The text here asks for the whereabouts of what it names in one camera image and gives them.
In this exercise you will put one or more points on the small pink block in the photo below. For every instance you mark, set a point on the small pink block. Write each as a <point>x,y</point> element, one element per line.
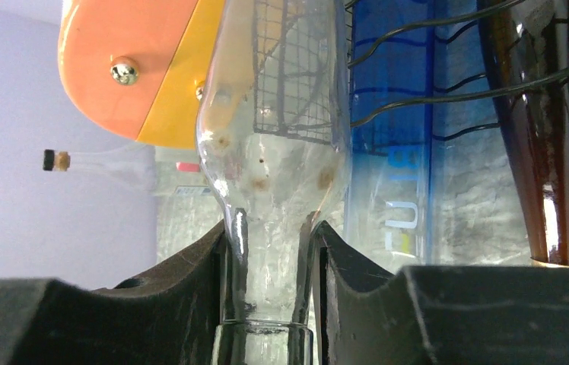
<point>187,167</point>

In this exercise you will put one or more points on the dark wine bottle gold foil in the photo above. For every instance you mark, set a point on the dark wine bottle gold foil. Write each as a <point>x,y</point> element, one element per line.
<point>525,43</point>

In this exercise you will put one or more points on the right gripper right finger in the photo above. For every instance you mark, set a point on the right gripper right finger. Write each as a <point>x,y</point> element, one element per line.
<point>437,314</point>

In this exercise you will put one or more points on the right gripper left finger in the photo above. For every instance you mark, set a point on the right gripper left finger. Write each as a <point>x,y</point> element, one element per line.
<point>165,315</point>

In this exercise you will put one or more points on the slim clear glass bottle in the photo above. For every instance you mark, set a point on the slim clear glass bottle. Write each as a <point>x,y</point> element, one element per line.
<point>272,200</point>

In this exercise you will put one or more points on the blue plastic bottle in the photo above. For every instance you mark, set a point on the blue plastic bottle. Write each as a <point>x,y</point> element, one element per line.
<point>431,183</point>

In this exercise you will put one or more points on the black wire wine rack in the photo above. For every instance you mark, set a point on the black wire wine rack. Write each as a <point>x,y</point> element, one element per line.
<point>397,62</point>

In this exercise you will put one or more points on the clear bottle white label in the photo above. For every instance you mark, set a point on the clear bottle white label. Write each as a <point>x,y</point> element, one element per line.
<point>143,167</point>

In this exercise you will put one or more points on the cream round drawer cabinet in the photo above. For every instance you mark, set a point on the cream round drawer cabinet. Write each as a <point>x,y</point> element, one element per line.
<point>137,68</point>

